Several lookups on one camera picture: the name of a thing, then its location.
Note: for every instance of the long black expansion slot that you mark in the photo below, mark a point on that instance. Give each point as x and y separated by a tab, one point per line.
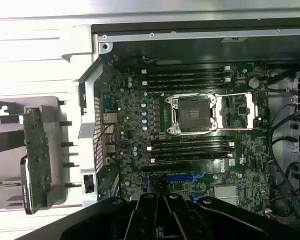
165	168

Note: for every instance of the open black PC case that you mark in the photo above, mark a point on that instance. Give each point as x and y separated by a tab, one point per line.
240	37

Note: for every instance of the blue expansion slot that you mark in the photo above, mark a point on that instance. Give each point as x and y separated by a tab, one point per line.
180	178

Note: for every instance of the metal socket cover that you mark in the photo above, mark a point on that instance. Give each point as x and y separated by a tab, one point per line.
252	110

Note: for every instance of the green motherboard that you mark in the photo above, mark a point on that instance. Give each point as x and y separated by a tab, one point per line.
130	112

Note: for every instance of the silver coin battery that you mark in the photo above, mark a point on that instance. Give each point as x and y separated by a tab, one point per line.
253	82

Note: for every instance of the grey parts rack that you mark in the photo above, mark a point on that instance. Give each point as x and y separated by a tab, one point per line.
57	125

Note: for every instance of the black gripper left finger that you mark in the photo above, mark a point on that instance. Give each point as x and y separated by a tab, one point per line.
142	217

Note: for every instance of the black RAM slot white clips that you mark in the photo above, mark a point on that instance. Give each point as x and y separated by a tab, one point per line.
153	160
185	81
190	146
185	69

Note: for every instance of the CPU socket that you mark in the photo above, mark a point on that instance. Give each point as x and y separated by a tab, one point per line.
192	113

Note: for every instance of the silver chipset heat sink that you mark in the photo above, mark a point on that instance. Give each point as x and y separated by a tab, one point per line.
225	192

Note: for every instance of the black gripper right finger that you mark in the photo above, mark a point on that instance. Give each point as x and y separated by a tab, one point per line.
187	220

